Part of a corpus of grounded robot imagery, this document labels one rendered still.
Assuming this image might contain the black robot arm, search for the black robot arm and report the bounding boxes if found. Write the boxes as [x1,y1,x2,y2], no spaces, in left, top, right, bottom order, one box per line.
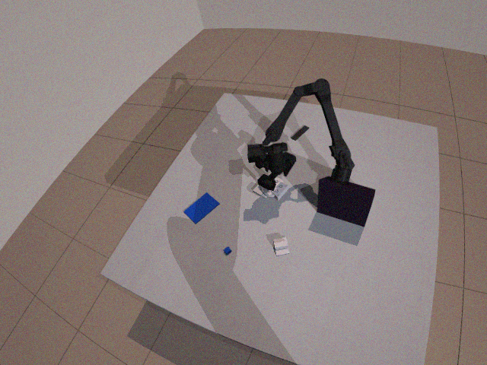
[247,78,355,186]

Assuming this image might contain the blue flat rectangular plate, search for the blue flat rectangular plate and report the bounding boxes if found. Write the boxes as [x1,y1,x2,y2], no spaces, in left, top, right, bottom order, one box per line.
[184,193,220,224]

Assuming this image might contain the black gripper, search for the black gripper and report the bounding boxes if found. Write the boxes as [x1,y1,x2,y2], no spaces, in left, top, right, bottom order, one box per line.
[257,151,296,191]

